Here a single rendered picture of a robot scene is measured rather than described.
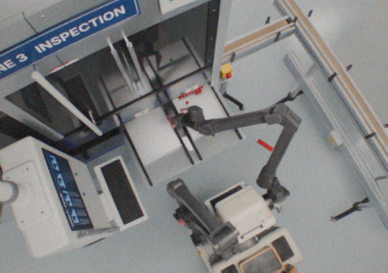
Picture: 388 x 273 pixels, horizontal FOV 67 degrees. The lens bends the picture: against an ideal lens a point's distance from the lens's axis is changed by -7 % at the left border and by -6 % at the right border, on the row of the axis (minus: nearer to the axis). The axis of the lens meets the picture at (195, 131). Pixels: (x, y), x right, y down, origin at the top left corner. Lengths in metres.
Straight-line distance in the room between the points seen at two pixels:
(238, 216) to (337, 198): 1.78
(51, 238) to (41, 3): 0.88
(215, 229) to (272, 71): 2.24
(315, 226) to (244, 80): 1.50
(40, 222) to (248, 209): 0.87
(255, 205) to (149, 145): 0.84
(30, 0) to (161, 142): 1.25
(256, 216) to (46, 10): 1.15
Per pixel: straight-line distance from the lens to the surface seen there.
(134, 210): 2.01
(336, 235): 3.09
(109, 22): 1.11
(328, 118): 2.59
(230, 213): 1.45
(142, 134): 2.02
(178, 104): 2.05
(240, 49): 2.18
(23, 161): 1.47
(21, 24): 1.01
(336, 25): 3.73
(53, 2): 0.99
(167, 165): 1.96
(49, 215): 1.35
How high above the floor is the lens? 2.81
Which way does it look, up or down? 75 degrees down
